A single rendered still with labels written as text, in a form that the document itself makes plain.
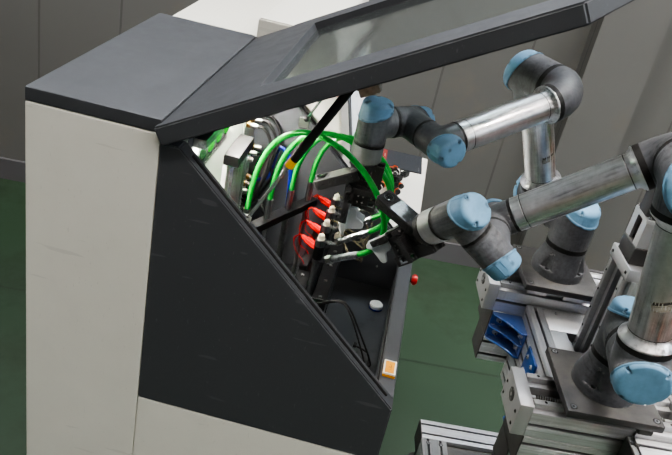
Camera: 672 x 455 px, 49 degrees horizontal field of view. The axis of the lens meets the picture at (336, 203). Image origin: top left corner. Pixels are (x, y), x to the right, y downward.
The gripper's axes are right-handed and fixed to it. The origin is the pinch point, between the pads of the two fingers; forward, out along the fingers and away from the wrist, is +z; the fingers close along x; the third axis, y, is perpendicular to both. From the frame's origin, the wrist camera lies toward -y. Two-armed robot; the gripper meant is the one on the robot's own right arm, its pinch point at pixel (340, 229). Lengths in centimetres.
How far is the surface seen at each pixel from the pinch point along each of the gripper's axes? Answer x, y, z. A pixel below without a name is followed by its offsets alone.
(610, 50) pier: 197, 96, -18
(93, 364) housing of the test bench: -35, -48, 32
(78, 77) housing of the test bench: -24, -58, -33
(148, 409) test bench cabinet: -35, -33, 41
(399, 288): 14.3, 19.1, 21.8
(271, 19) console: 36, -33, -38
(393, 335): -7.8, 19.4, 21.8
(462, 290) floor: 177, 62, 117
